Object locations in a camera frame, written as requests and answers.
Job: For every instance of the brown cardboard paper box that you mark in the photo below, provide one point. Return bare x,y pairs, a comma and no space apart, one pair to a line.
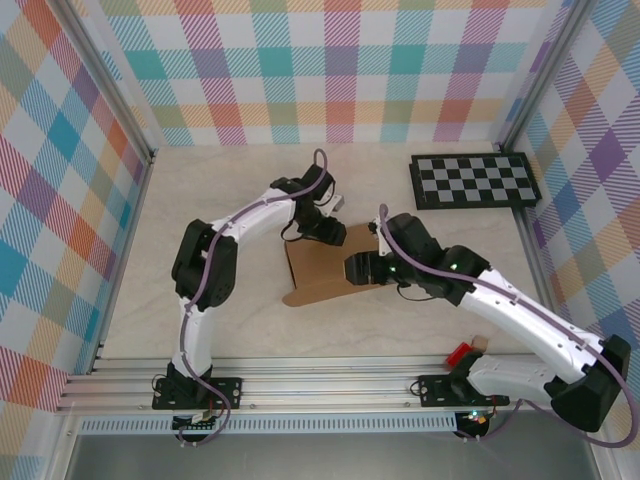
320,272

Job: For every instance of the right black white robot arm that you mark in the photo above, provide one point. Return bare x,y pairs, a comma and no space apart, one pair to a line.
580,400

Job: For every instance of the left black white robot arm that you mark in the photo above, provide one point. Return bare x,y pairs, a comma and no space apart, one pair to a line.
200,280

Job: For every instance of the black grey checkerboard panel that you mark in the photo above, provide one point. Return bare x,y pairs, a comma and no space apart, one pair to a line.
476,181

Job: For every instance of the red block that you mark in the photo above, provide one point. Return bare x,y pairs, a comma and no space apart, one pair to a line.
459,354

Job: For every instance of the small wooden block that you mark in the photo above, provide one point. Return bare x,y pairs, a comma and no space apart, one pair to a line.
481,344

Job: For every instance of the small electronics board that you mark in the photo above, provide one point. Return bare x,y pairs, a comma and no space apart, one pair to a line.
200,418
477,421

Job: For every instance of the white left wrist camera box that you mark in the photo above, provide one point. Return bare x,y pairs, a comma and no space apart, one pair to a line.
338,205

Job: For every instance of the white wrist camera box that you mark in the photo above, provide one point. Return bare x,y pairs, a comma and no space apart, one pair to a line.
382,245
338,205

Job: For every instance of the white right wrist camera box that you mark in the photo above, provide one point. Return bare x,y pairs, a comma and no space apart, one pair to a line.
382,245

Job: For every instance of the aluminium front rail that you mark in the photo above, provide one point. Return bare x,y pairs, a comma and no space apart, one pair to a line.
325,385

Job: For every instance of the aluminium side rail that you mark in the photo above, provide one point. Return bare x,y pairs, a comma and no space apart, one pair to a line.
531,250
131,225

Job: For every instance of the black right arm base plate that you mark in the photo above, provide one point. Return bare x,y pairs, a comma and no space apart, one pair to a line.
432,390

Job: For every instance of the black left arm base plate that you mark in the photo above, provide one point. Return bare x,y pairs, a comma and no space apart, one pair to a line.
230,392

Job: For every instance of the aluminium frame post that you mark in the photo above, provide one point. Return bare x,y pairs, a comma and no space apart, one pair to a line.
110,80
542,75

